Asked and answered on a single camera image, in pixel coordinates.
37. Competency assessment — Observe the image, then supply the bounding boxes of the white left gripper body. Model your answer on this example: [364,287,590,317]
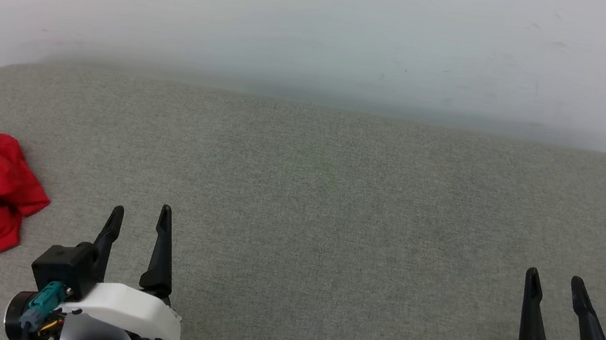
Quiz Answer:
[54,274,188,340]

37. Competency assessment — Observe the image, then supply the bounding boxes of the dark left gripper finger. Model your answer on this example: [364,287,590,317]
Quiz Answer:
[86,202,126,287]
[138,202,187,299]

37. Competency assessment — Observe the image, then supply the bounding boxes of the black cable with teal plug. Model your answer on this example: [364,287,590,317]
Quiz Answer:
[16,277,75,340]

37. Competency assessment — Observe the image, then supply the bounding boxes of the grey fabric sofa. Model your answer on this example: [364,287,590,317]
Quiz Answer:
[0,50,606,340]

